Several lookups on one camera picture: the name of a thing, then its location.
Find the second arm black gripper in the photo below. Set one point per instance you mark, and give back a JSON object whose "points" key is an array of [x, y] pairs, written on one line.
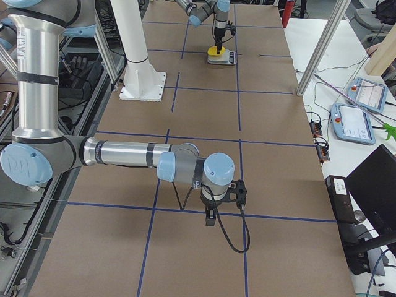
{"points": [[208, 204]]}

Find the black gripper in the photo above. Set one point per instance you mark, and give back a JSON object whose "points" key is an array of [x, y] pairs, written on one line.
{"points": [[218, 34]]}

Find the yellow mango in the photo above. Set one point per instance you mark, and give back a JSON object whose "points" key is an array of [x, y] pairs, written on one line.
{"points": [[213, 51]]}

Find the silver digital kitchen scale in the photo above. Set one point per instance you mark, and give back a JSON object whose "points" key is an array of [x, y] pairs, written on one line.
{"points": [[228, 58]]}

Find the red cylinder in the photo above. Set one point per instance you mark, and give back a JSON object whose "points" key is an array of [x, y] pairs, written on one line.
{"points": [[287, 12]]}

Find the small orange electronics board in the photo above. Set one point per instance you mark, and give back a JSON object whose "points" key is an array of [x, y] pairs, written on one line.
{"points": [[316, 128]]}

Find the black desktop computer box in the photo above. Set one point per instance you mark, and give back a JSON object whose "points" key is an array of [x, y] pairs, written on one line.
{"points": [[360, 248]]}

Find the near teach pendant tablet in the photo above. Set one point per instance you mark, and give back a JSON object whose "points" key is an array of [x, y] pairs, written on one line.
{"points": [[351, 124]]}

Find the teach pendant tablet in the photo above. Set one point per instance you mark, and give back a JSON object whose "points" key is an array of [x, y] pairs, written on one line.
{"points": [[368, 94], [351, 124]]}

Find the far teach pendant tablet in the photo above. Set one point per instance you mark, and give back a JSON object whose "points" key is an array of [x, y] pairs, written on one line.
{"points": [[368, 94]]}

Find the black monitor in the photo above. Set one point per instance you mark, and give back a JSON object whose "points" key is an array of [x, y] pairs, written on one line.
{"points": [[372, 185]]}

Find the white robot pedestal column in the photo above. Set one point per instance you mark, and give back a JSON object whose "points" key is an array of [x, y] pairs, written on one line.
{"points": [[141, 81]]}

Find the aluminium frame post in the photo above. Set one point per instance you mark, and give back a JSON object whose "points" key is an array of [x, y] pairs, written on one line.
{"points": [[324, 40]]}

